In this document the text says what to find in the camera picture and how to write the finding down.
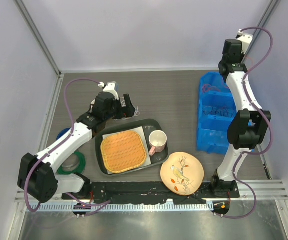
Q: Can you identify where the purple thin cable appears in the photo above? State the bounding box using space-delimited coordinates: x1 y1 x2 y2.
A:
201 104 234 118

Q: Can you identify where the orange thin cable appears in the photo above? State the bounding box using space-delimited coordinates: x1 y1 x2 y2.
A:
201 56 256 118

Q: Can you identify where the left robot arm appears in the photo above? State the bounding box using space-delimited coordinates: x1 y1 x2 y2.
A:
17 90 135 204

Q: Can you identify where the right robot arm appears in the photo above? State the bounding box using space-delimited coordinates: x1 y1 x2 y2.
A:
209 33 271 198

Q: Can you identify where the dark green plastic tray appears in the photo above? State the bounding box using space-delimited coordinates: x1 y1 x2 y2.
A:
95 119 169 177

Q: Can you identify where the orange woven basket mat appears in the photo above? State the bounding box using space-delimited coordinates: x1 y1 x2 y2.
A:
100 130 147 174

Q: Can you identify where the pink ceramic mug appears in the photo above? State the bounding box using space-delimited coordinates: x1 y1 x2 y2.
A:
148 130 167 156

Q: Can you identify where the blue tape roll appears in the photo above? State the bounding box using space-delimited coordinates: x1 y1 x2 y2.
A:
56 127 70 140

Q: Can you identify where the green tape roll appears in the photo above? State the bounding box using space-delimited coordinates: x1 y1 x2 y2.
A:
57 151 86 175

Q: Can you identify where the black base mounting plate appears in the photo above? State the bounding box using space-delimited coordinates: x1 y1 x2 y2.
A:
72 181 240 205

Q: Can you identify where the bird pattern ceramic plate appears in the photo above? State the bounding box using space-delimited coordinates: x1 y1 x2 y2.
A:
160 152 204 196

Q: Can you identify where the blue plastic compartment bin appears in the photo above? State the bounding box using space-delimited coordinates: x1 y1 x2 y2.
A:
196 72 236 155

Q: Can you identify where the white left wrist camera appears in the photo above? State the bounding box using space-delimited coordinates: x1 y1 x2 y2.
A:
97 81 119 100

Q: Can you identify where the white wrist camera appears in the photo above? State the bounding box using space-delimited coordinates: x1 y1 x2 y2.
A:
97 81 119 100
236 29 253 55

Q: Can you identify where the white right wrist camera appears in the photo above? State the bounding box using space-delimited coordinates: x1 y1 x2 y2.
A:
236 29 253 55

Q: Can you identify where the aluminium front rail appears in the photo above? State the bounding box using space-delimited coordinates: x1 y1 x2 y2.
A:
29 180 288 215

